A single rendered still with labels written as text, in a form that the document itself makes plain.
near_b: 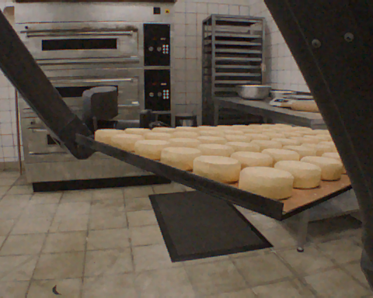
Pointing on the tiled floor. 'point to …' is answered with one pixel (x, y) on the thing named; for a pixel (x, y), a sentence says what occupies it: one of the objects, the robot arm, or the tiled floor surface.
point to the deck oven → (75, 174)
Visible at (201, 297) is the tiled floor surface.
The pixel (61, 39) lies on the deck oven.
